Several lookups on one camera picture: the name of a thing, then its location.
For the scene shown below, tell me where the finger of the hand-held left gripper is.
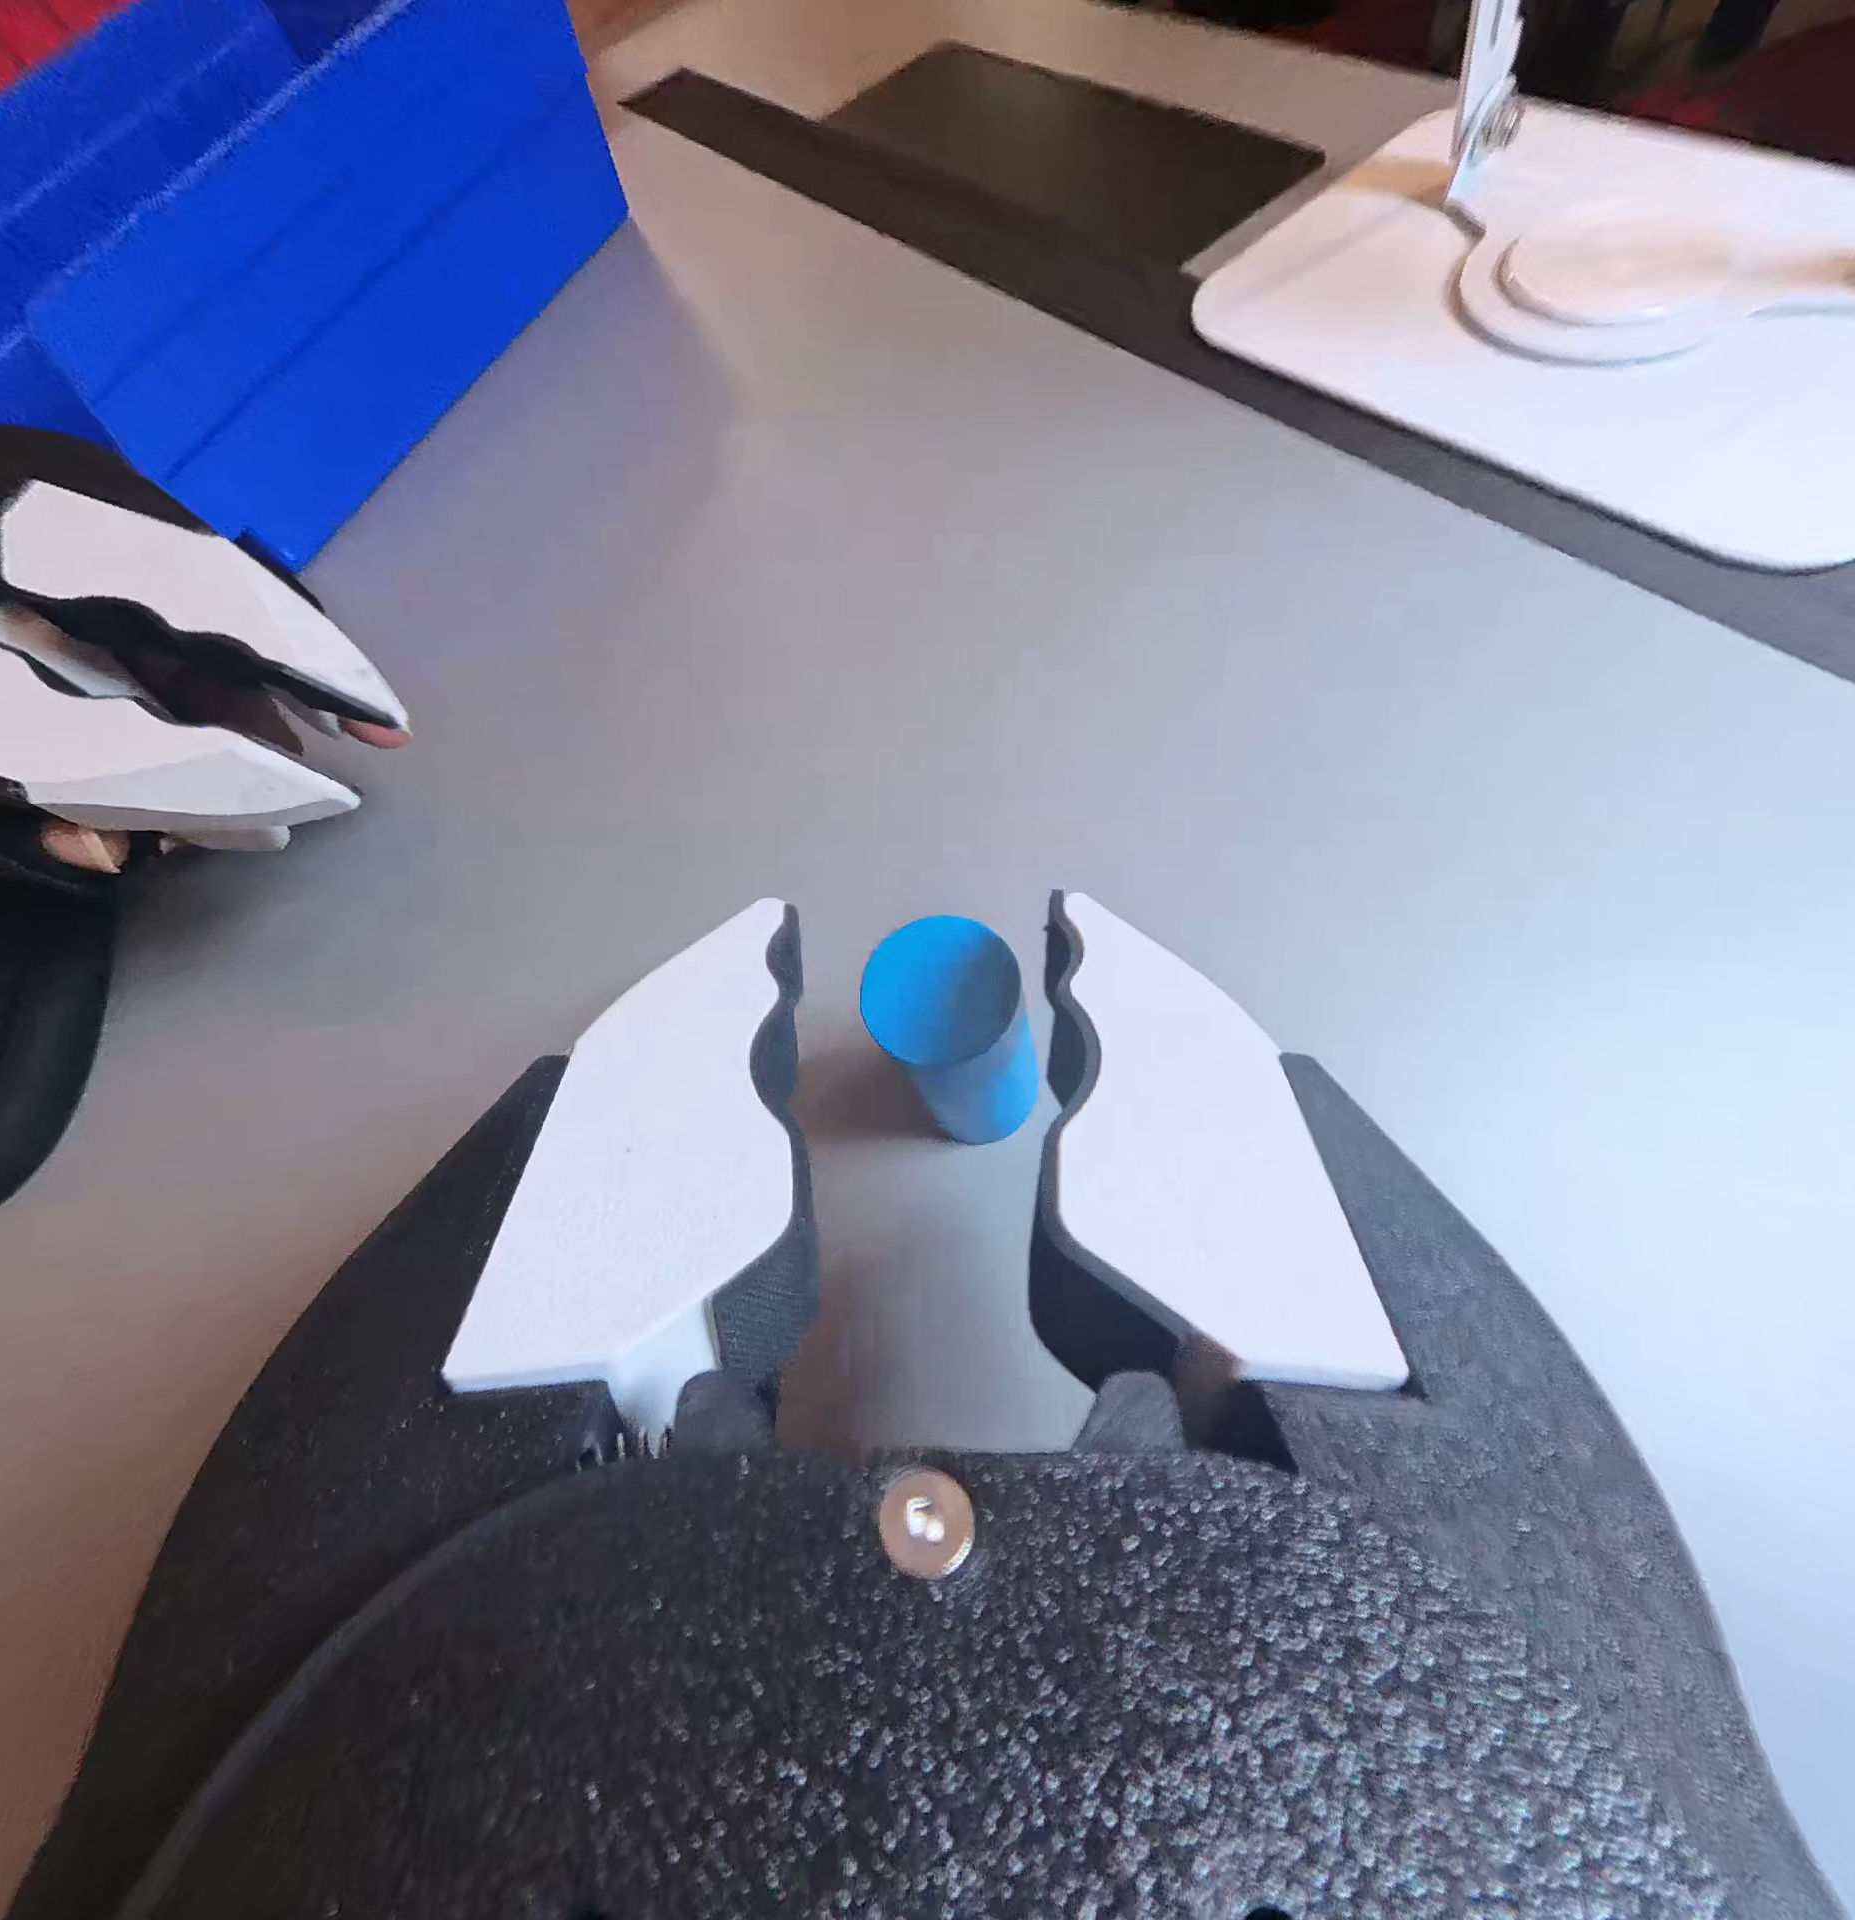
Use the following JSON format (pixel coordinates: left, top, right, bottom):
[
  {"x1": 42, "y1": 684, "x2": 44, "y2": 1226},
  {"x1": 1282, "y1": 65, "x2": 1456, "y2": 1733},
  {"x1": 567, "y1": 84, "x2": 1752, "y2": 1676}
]
[
  {"x1": 0, "y1": 479, "x2": 415, "y2": 750},
  {"x1": 0, "y1": 643, "x2": 367, "y2": 858}
]

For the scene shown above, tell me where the black mesh wrist rest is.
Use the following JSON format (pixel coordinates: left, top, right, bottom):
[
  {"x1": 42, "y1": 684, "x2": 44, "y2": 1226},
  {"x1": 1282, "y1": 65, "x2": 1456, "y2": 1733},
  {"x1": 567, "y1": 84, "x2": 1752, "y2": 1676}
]
[{"x1": 0, "y1": 878, "x2": 119, "y2": 1229}]

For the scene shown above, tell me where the blue plastic bin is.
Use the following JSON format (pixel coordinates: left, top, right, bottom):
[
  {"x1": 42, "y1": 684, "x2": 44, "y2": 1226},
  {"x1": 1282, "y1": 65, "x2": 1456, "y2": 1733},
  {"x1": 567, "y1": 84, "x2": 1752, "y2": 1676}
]
[{"x1": 0, "y1": 0, "x2": 633, "y2": 576}]

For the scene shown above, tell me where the blue wooden cylinder block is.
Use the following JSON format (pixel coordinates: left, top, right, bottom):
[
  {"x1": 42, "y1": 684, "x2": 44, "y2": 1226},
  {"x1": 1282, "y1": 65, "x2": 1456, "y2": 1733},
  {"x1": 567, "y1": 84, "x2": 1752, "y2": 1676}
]
[{"x1": 858, "y1": 913, "x2": 1044, "y2": 1150}]

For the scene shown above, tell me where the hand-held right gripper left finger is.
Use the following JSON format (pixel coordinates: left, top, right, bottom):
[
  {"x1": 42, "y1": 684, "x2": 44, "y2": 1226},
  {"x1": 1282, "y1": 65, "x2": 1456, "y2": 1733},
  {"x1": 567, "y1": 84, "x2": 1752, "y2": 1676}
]
[{"x1": 441, "y1": 895, "x2": 824, "y2": 1435}]

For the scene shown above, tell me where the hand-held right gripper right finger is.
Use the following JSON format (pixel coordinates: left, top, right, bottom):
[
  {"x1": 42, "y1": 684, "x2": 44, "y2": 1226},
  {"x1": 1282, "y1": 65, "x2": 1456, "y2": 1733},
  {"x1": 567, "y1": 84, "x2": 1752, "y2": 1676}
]
[{"x1": 1027, "y1": 886, "x2": 1415, "y2": 1393}]

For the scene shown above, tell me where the white document stand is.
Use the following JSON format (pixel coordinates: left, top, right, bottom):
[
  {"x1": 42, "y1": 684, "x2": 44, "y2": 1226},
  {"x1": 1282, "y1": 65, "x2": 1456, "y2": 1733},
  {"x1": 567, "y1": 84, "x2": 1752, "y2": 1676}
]
[{"x1": 1188, "y1": 0, "x2": 1855, "y2": 575}]

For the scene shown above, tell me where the person's left hand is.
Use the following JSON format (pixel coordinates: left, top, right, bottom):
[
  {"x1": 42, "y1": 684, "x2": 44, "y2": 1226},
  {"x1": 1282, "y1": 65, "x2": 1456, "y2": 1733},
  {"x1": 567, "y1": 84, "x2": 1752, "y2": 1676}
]
[{"x1": 33, "y1": 688, "x2": 415, "y2": 879}]

